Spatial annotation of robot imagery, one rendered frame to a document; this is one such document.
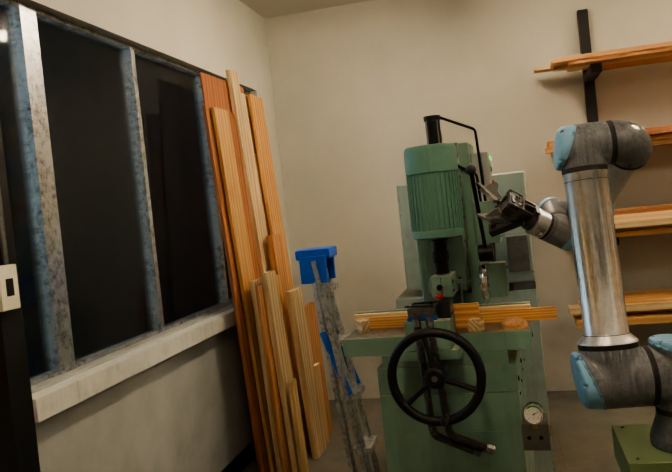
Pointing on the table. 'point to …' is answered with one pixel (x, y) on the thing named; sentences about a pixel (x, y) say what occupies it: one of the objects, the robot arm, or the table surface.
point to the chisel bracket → (444, 284)
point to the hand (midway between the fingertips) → (474, 199)
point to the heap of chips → (514, 323)
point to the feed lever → (480, 221)
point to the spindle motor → (434, 191)
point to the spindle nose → (440, 256)
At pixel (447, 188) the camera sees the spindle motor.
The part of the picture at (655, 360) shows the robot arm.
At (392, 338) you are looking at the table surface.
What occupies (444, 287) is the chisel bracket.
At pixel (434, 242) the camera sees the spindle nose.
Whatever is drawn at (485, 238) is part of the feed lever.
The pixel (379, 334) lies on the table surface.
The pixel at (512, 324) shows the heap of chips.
